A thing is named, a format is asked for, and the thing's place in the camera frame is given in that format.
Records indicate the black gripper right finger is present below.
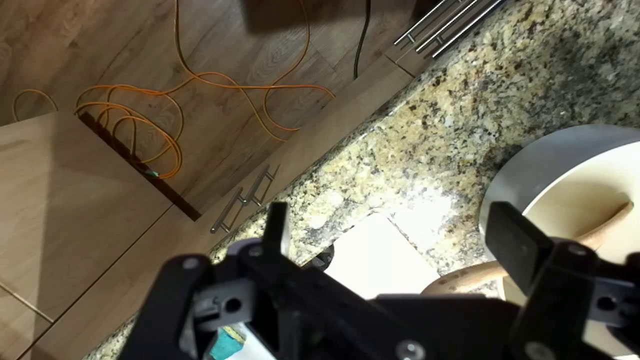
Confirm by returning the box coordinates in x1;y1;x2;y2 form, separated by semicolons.
484;201;556;297

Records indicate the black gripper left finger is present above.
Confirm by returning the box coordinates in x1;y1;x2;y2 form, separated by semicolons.
262;201;289;261

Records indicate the wooden cooking stick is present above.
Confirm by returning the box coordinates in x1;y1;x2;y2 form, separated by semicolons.
420;199;636;300

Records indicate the cream ceramic bowl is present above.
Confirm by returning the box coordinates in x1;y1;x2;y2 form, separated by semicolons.
477;125;640;360

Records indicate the stainless steel sink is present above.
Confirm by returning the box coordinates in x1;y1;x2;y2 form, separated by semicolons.
324;195;443;303

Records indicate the teal sponge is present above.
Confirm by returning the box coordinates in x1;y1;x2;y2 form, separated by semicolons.
209;324;249;360

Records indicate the wooden base cabinet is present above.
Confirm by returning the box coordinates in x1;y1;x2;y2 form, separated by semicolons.
0;38;427;360

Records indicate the steel base cabinet handle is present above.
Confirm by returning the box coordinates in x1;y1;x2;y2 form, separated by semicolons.
412;0;484;57
208;188;245;237
239;163;282;206
427;0;508;62
391;0;463;49

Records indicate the orange cable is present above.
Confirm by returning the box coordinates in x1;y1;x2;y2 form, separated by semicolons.
10;0;335;185

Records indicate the black floor cable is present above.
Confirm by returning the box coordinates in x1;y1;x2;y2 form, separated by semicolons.
349;0;374;81

